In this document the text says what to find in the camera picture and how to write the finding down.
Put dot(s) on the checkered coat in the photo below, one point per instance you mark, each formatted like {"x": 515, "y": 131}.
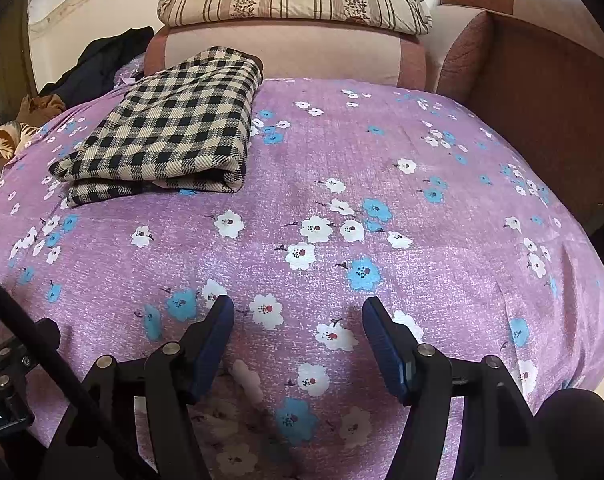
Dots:
{"x": 172, "y": 120}

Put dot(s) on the brown cloth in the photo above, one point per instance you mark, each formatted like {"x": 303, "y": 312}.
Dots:
{"x": 39, "y": 107}

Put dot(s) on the dark wooden cabinet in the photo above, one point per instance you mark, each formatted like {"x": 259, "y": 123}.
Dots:
{"x": 7, "y": 60}

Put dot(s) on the brown armchair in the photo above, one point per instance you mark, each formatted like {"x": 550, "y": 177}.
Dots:
{"x": 532, "y": 90}

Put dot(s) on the brown patterned blanket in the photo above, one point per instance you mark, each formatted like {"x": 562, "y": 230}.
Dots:
{"x": 2, "y": 145}

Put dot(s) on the dark navy cloth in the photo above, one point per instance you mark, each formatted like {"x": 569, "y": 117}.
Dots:
{"x": 97, "y": 65}

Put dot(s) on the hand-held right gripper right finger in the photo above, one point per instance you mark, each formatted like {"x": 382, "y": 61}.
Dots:
{"x": 384, "y": 345}

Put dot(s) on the purple floral bedsheet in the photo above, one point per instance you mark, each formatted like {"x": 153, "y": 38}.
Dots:
{"x": 432, "y": 270}

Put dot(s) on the cream bed headboard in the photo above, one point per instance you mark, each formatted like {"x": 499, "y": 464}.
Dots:
{"x": 282, "y": 55}

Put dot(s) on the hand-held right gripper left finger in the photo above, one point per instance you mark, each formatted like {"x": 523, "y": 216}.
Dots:
{"x": 214, "y": 340}

